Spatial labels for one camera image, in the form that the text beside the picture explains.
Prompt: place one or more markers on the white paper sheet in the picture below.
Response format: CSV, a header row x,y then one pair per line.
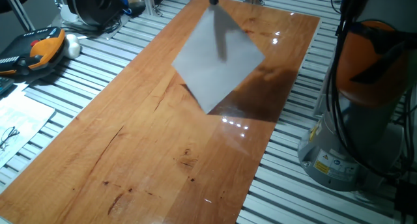
x,y
202,64

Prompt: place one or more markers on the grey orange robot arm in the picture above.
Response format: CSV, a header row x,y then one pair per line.
x,y
365,136

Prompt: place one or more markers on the white rounded object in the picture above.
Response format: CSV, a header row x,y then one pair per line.
x,y
72,46

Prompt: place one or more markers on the grey metal tripod leg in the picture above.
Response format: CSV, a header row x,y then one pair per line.
x,y
19,12
57,4

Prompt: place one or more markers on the orange black teach pendant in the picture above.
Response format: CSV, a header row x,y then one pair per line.
x,y
36,51

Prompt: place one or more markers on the glossy wooden board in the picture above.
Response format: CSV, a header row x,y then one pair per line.
x,y
130,168

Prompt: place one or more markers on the printed white document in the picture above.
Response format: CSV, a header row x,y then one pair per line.
x,y
26,120

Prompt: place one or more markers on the black rimmed eyeglasses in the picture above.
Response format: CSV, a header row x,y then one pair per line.
x,y
8,137

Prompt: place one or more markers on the black connector box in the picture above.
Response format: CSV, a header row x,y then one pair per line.
x,y
405,198

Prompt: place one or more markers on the slim aluminium post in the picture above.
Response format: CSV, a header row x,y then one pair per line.
x,y
151,2

